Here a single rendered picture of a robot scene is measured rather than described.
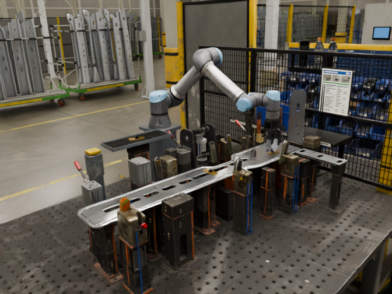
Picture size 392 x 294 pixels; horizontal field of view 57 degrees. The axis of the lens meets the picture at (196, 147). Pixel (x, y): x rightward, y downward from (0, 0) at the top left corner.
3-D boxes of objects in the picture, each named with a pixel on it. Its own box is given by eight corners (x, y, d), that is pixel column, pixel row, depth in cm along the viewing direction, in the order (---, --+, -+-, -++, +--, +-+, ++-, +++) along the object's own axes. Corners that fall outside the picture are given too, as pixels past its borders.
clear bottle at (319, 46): (319, 68, 249) (321, 38, 243) (311, 67, 254) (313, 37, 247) (324, 67, 253) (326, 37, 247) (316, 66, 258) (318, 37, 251)
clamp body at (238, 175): (244, 238, 187) (245, 176, 175) (227, 229, 196) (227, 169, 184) (256, 231, 192) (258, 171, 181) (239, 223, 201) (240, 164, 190)
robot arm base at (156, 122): (144, 126, 244) (143, 112, 240) (161, 121, 254) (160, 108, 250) (158, 130, 233) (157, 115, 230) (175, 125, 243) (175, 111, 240)
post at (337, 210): (339, 214, 207) (345, 167, 198) (321, 207, 215) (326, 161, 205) (345, 210, 211) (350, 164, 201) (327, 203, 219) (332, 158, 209)
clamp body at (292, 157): (290, 217, 206) (294, 160, 194) (273, 209, 214) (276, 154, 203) (299, 212, 211) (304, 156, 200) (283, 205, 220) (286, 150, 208)
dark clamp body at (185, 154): (184, 219, 207) (181, 156, 195) (170, 210, 217) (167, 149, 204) (198, 212, 214) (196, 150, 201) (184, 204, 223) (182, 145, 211)
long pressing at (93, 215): (97, 233, 142) (96, 230, 141) (73, 212, 158) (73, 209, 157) (303, 150, 225) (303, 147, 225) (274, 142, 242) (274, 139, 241)
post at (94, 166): (99, 235, 192) (89, 157, 178) (93, 230, 198) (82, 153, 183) (112, 230, 197) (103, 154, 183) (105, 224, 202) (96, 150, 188)
